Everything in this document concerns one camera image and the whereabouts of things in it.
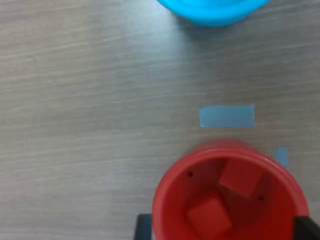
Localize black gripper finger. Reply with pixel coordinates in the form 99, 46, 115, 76
293, 216, 320, 240
134, 214, 153, 240

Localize red cube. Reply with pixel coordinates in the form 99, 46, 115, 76
217, 159, 266, 200
186, 196, 233, 240

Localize red plastic cup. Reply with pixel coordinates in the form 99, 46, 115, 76
151, 138, 311, 240

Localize blue tape piece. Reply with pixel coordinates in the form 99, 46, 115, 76
199, 104, 256, 129
274, 146, 290, 170

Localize blue plastic cup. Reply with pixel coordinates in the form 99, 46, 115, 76
156, 0, 272, 28

